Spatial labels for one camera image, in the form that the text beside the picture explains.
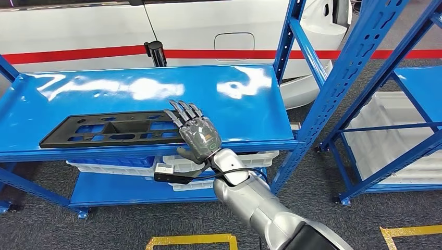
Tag long black plastic panel part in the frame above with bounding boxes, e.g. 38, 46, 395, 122
39, 110, 186, 149

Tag yellow floor tape square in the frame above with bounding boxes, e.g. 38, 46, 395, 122
379, 224, 442, 250

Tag blue metal shelf rack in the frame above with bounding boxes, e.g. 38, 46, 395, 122
316, 0, 442, 207
0, 162, 18, 214
0, 0, 412, 219

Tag blue plastic crate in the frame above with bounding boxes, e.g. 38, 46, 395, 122
69, 156, 156, 169

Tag red barrier belt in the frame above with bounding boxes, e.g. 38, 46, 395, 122
164, 49, 442, 60
0, 45, 148, 65

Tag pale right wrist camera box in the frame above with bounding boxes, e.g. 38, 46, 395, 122
153, 163, 208, 185

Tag black stanchion post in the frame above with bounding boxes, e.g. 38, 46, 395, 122
144, 41, 167, 67

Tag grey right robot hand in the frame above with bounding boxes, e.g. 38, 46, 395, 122
163, 100, 223, 165

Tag white car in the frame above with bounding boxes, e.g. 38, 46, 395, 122
0, 0, 353, 110

